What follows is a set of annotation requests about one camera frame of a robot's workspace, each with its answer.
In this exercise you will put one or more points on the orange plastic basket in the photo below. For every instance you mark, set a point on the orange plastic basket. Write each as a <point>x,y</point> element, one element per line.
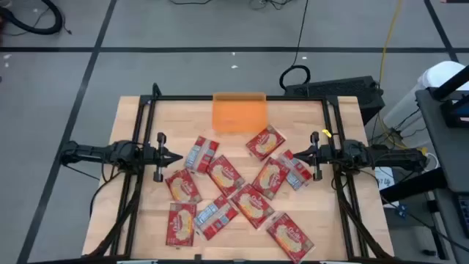
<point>238,113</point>

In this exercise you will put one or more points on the blue connector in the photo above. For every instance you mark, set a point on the blue connector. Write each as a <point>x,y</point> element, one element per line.
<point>402,210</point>

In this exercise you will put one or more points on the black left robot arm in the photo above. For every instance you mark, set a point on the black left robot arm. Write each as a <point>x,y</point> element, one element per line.
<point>95,152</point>

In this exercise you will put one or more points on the white bin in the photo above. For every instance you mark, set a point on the white bin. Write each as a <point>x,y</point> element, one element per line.
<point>439,75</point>

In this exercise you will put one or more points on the black keyboard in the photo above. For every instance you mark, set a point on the black keyboard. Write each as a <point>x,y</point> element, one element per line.
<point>463,216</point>

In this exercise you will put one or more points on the black frame corner bracket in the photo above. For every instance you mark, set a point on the black frame corner bracket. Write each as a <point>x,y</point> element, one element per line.
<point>156,91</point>

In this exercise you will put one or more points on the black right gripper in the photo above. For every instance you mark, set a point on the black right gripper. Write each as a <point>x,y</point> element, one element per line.
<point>324,155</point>

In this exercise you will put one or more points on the black mesh computer case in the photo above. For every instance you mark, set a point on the black mesh computer case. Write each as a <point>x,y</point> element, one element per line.
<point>337,89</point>

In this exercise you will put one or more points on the yellow power plug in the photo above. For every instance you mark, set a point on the yellow power plug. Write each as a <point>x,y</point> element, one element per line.
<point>424,150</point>

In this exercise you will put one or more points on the black device blue screen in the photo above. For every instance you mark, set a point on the black device blue screen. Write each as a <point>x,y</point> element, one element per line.
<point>454,111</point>

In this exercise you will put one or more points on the white paper sheet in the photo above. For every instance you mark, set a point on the white paper sheet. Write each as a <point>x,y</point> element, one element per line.
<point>384,183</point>

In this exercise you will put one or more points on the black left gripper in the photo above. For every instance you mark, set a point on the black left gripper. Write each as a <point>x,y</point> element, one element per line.
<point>150,155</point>

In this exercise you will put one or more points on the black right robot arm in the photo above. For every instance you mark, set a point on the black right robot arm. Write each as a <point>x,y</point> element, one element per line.
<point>388,154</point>

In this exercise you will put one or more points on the black aluminium table frame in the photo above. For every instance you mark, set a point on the black aluminium table frame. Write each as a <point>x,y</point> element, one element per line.
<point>176,98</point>

